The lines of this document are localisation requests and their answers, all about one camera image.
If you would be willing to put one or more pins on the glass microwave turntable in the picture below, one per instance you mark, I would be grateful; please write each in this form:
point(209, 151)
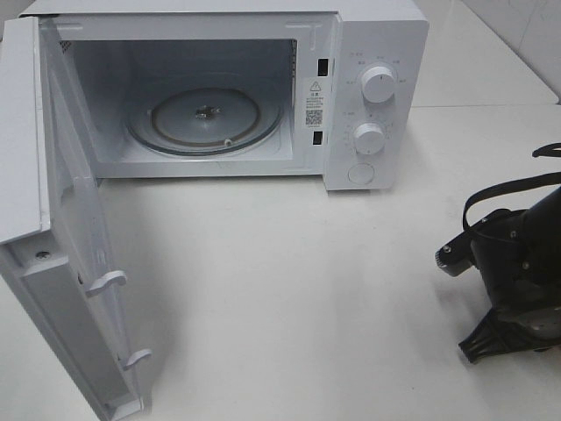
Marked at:
point(204, 116)

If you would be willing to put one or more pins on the upper white power knob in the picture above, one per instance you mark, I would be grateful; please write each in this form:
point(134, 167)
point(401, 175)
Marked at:
point(377, 84)

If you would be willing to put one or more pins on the white microwave oven body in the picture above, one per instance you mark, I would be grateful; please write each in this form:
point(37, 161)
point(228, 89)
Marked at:
point(122, 45)

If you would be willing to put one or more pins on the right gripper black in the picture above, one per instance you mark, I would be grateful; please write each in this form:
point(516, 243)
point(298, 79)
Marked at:
point(517, 254)

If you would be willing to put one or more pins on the white timer knob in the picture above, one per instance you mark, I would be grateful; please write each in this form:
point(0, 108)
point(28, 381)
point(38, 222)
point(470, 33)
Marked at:
point(369, 138)

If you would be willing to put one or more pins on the round white door button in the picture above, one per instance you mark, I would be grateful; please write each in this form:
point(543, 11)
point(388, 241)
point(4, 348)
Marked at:
point(361, 174)

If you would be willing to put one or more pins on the white warning label sticker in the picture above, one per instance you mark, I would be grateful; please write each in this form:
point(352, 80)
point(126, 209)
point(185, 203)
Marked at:
point(313, 103)

